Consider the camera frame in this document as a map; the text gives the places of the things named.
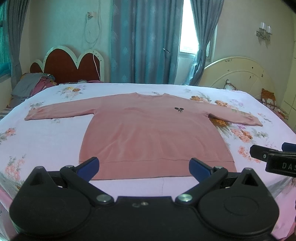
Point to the blue tied right curtain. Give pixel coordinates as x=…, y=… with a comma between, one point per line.
x=206, y=14

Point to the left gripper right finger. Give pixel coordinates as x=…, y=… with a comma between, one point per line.
x=209, y=179

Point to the grey left curtain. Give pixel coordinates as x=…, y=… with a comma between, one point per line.
x=15, y=16

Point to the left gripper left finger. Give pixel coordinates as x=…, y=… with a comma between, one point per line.
x=77, y=178

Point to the blue centre curtain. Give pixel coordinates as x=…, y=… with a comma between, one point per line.
x=145, y=41

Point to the cream round headboard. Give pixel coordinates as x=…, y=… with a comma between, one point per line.
x=244, y=73

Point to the pile of clothes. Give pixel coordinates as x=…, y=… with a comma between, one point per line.
x=29, y=85

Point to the red heart-shaped headboard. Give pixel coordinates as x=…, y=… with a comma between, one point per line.
x=65, y=66

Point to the orange patterned pillow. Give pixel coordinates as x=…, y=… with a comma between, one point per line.
x=268, y=99

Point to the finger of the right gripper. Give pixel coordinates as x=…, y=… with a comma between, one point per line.
x=263, y=153
x=288, y=147

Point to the white patterned pillow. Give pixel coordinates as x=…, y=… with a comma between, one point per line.
x=229, y=85

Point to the crystal wall lamp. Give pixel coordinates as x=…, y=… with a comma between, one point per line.
x=264, y=32

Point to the pink long-sleeve sweater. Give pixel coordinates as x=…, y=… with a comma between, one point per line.
x=138, y=136

